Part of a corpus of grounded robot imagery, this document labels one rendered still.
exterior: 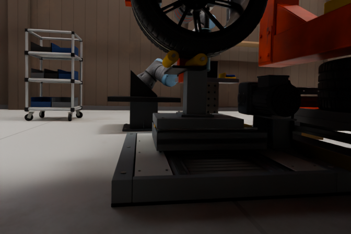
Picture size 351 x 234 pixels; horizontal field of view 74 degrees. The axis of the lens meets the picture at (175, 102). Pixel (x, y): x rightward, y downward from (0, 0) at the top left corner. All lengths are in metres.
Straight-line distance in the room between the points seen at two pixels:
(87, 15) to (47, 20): 0.68
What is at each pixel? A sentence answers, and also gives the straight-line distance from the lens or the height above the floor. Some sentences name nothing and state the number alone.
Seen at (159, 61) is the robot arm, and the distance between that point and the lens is 2.18.
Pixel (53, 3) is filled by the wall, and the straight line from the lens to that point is 4.97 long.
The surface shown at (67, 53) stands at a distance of 2.90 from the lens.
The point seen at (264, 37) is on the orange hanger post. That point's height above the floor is 0.69.
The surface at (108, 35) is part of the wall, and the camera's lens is 4.64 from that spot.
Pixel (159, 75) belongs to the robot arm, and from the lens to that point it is 2.07.
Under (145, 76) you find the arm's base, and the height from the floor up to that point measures 0.49.
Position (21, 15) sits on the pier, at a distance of 4.94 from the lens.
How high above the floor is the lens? 0.33
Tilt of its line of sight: 2 degrees down
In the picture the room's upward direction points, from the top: 1 degrees clockwise
